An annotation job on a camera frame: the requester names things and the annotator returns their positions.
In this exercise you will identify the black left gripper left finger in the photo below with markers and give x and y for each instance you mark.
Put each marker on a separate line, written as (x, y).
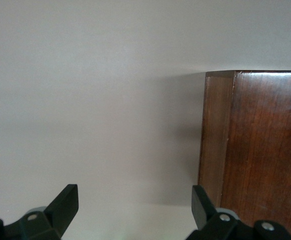
(48, 220)

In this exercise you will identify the dark wooden drawer cabinet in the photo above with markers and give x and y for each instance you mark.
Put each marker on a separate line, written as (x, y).
(265, 140)

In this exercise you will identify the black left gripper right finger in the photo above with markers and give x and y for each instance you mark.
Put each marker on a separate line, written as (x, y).
(218, 227)

